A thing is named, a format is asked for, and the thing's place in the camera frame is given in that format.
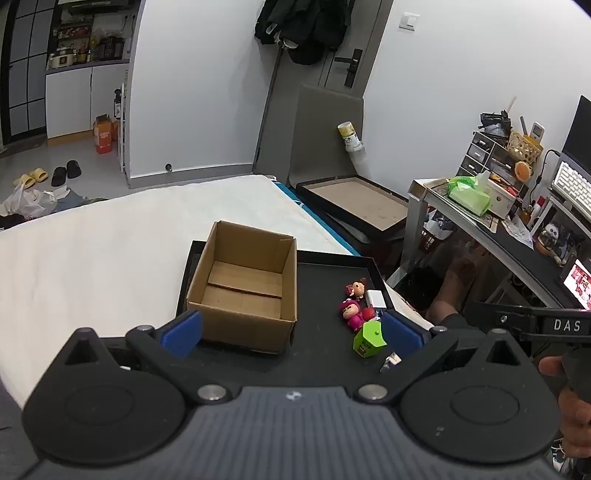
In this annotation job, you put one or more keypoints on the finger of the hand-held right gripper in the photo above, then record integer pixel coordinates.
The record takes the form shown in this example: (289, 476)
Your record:
(482, 314)

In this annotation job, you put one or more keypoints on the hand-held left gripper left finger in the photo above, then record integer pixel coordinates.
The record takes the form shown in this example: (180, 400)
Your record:
(184, 330)

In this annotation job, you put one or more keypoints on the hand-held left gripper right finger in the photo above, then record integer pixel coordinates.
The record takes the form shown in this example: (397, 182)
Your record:
(399, 330)

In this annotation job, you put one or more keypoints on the small clear toy mug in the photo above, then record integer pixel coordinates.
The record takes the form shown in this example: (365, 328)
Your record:
(390, 361)

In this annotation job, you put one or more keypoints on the white charger plug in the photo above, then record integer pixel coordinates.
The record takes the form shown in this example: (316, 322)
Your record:
(376, 298)

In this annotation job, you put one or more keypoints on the pink hat doll figure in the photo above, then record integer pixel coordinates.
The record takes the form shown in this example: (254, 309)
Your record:
(353, 316)

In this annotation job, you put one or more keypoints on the brown cardboard box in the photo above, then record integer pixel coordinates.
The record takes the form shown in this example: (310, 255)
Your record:
(240, 323)

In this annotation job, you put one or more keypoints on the brown hair doll figure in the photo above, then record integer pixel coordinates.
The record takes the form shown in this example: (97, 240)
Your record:
(356, 288)

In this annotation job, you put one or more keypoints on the black shallow tray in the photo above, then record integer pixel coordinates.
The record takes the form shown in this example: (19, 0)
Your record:
(318, 295)

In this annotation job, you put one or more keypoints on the person's right hand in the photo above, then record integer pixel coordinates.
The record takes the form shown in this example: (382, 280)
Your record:
(572, 415)

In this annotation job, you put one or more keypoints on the person's right leg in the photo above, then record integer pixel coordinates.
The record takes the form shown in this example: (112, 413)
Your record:
(457, 277)

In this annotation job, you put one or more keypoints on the person's leg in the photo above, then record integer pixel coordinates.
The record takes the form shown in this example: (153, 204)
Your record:
(9, 438)
(457, 277)

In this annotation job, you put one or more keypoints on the black bag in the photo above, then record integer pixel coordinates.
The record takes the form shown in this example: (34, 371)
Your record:
(420, 286)

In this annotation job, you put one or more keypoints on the black top metal desk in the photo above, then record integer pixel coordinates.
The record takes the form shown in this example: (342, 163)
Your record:
(517, 249)

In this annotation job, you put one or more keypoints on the panda figurine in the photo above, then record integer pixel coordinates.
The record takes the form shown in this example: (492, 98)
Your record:
(551, 237)

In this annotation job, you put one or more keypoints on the loose white papers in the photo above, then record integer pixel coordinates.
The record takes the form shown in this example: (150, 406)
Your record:
(517, 229)

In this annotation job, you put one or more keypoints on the white bottle with red cap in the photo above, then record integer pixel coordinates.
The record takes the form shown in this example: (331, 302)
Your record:
(536, 212)

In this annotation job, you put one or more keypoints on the green tissue pack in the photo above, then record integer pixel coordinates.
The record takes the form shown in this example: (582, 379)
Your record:
(468, 198)

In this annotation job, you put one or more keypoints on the white small drawer box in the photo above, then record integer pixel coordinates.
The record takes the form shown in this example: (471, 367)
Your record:
(501, 198)

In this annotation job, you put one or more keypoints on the white keyboard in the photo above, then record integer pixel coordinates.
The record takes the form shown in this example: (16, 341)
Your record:
(575, 184)

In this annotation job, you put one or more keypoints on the orange plush toy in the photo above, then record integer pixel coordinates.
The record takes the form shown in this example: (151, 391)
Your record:
(523, 170)

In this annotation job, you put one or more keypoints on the grey drawer organiser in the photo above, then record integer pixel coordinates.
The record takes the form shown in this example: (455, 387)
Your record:
(480, 152)

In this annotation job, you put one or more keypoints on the wicker basket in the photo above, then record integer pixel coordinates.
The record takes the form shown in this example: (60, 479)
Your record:
(524, 147)

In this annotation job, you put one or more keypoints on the grey clothes pile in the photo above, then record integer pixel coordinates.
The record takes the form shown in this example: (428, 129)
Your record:
(71, 199)

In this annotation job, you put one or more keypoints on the white remote control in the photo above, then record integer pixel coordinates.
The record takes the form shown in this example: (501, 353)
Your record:
(536, 131)

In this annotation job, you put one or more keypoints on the black monitor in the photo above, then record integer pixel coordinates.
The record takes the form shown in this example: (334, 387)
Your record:
(581, 134)

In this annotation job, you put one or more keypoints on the white metal rack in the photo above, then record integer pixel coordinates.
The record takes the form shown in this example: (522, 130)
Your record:
(123, 147)

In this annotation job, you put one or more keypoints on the black tangled device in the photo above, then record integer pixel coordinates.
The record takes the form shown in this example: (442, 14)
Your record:
(494, 121)

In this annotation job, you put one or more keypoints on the black slipper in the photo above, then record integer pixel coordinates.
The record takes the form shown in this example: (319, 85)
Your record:
(74, 168)
(59, 176)

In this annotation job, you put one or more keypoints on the white tube with yellow cap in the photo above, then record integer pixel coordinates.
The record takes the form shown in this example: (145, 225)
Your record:
(348, 136)

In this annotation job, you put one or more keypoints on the white plastic bag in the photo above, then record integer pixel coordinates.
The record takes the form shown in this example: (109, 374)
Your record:
(27, 203)

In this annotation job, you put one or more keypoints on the black cloth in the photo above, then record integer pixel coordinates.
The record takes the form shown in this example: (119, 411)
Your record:
(11, 221)

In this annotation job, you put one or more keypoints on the person's left leg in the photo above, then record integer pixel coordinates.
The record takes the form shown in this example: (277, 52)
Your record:
(9, 438)

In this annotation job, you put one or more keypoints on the orange carton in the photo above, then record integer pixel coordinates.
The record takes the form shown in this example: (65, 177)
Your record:
(104, 138)

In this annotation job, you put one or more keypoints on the grey upholstered panel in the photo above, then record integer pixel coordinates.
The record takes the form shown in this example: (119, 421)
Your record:
(318, 134)

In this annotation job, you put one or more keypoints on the grey door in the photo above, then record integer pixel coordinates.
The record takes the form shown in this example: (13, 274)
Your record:
(284, 120)

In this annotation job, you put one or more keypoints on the black spray bottle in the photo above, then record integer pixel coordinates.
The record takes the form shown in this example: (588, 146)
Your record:
(118, 106)

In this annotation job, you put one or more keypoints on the white kitchen cabinet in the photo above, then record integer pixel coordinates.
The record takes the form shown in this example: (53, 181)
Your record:
(69, 101)

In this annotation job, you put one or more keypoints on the row of kitchen bottles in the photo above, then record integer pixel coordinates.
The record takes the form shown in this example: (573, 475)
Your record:
(101, 46)

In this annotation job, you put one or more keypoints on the white rice cooker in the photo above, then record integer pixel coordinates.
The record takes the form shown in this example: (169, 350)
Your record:
(61, 60)

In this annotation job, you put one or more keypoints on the black grid glass door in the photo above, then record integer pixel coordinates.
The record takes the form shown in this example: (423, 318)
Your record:
(23, 69)

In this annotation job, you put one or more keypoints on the dark hanging jackets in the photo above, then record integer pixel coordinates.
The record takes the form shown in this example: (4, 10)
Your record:
(300, 23)

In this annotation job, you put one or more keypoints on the black empty frame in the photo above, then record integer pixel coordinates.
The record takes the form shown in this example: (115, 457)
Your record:
(364, 234)

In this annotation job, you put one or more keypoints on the black frame with brown board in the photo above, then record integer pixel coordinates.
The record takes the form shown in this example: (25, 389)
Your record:
(351, 198)

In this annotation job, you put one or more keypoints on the white light switch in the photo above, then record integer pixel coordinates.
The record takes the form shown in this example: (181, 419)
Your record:
(409, 21)

